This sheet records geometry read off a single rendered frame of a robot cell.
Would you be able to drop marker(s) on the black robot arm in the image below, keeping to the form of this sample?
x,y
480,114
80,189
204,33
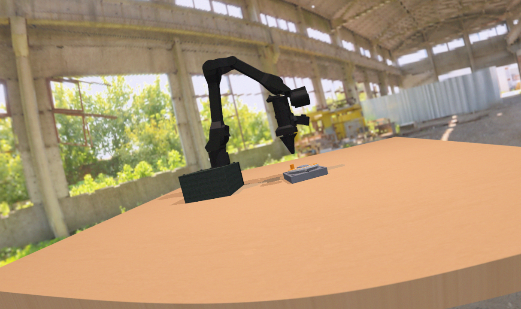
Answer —
x,y
219,132

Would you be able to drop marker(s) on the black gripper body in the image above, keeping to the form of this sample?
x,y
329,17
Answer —
x,y
284,124

